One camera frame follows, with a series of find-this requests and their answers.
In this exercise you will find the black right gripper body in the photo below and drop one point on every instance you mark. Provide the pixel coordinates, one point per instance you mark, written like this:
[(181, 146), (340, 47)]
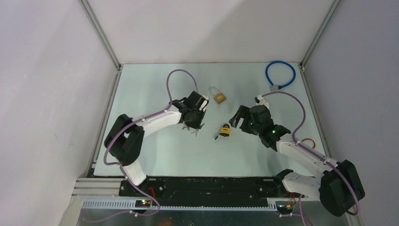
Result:
[(256, 128)]

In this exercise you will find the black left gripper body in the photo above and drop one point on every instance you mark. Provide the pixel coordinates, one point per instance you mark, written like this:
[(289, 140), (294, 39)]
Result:
[(196, 119)]

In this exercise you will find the silver key bunch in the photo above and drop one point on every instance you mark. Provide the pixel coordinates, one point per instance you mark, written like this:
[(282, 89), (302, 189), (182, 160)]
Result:
[(192, 130)]

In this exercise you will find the yellow padlock black shackle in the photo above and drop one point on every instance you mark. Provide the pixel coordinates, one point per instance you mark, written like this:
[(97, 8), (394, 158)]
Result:
[(225, 130)]

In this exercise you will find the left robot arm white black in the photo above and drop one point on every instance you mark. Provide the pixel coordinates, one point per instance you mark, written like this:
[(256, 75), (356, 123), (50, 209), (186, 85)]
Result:
[(124, 140)]

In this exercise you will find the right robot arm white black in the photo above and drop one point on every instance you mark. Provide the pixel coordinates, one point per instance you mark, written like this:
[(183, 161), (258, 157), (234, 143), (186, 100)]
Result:
[(335, 184)]

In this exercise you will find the brass padlock silver shackle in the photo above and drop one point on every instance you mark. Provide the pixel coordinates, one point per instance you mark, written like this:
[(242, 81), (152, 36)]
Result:
[(218, 96)]

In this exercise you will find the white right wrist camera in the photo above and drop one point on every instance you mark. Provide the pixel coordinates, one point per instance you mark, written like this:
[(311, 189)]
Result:
[(260, 100)]

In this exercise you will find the blue cable lock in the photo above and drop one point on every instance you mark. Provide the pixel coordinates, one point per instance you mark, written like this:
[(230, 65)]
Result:
[(280, 75)]

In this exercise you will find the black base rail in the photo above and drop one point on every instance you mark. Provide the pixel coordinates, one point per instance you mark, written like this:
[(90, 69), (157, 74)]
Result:
[(214, 191)]

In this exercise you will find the grey slotted cable duct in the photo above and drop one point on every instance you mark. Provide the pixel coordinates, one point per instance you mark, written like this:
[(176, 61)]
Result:
[(127, 204)]

